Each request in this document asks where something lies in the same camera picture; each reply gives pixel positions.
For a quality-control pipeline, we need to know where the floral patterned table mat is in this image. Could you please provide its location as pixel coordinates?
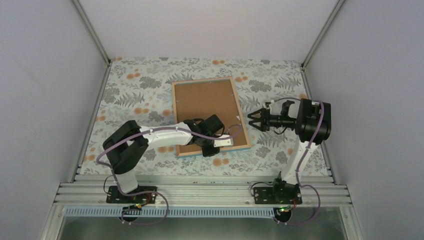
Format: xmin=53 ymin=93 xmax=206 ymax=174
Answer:
xmin=80 ymin=57 xmax=307 ymax=176

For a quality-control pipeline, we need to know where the brown backing board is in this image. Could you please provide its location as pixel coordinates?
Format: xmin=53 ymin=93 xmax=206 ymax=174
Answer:
xmin=171 ymin=76 xmax=252 ymax=152

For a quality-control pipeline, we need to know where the teal and wood picture frame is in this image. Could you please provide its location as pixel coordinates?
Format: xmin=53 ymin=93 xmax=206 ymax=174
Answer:
xmin=171 ymin=76 xmax=252 ymax=158

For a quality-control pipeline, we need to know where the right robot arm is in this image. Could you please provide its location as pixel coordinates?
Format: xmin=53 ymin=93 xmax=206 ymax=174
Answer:
xmin=247 ymin=97 xmax=332 ymax=204

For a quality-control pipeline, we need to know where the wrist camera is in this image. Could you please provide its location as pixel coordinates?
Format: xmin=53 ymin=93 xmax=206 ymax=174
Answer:
xmin=213 ymin=134 xmax=234 ymax=148
xmin=263 ymin=100 xmax=274 ymax=114

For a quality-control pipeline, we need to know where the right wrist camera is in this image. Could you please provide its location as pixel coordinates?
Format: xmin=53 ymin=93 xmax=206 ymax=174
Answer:
xmin=263 ymin=100 xmax=274 ymax=114

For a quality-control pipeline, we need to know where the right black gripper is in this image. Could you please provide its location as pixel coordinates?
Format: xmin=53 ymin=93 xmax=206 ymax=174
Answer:
xmin=247 ymin=108 xmax=294 ymax=132

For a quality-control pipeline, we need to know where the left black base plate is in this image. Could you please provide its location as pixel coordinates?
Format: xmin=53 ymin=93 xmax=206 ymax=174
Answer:
xmin=106 ymin=186 xmax=157 ymax=205

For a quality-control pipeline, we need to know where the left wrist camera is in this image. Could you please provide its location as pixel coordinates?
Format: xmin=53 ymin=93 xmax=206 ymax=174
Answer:
xmin=213 ymin=134 xmax=234 ymax=148

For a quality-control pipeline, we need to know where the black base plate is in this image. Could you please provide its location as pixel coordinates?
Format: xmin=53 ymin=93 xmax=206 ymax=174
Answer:
xmin=253 ymin=185 xmax=303 ymax=205
xmin=106 ymin=186 xmax=157 ymax=205

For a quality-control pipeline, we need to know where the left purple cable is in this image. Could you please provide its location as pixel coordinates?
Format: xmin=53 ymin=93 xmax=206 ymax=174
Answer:
xmin=96 ymin=124 xmax=243 ymax=226

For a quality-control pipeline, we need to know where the aluminium rail base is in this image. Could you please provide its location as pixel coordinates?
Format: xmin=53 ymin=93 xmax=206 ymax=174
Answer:
xmin=53 ymin=175 xmax=352 ymax=207

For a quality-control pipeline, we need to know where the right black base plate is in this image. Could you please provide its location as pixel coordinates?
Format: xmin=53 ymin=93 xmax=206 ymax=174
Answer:
xmin=253 ymin=185 xmax=303 ymax=205

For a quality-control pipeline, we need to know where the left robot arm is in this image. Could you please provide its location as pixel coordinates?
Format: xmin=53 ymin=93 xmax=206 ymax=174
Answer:
xmin=102 ymin=114 xmax=233 ymax=203

